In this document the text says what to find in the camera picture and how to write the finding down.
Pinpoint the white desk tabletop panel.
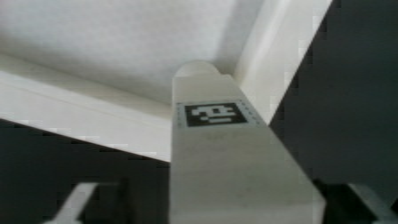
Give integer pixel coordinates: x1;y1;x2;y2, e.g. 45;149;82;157
0;0;335;160

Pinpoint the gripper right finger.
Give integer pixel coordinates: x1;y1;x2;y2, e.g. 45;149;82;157
313;180;398;224

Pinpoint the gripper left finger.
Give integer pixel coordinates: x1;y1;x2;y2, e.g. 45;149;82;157
43;182;129;224

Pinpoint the white desk leg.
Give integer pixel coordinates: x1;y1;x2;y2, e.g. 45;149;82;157
169;61;326;224

